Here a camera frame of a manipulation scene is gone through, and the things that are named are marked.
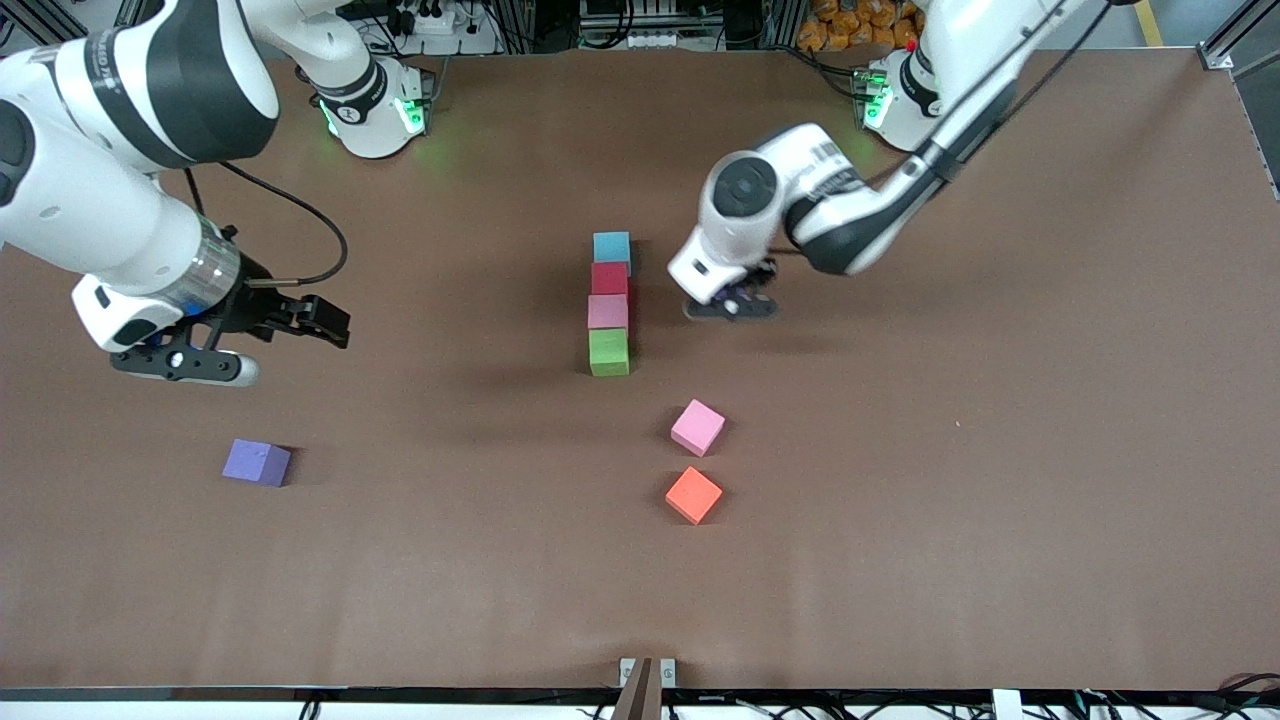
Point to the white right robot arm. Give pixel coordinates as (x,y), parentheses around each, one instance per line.
(100,200)

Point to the aluminium frame strut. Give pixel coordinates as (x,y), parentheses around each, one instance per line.
(1215,55)

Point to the light pink foam block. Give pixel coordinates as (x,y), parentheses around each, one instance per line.
(607,312)
(697,427)

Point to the small metal table bracket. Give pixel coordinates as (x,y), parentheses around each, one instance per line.
(627,672)

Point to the long grey power strip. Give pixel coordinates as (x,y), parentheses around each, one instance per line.
(650,42)

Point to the orange foam block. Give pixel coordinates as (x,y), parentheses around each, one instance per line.
(693,494)

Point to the large table cover sheet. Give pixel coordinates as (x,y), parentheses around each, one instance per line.
(1000,550)

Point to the green foam block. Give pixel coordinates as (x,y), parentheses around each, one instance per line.
(609,352)

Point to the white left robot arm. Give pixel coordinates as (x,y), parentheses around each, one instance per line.
(740,190)

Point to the crimson foam block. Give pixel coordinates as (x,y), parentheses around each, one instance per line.
(610,278)

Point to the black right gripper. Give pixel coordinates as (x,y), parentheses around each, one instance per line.
(249,306)

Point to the white power strip with plugs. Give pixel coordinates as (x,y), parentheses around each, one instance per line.
(445,27)

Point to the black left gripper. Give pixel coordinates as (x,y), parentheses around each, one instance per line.
(759,277)

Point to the orange snack bag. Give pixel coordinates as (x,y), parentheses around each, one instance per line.
(850,25)

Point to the sky blue foam block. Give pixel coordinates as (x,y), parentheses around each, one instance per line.
(612,247)

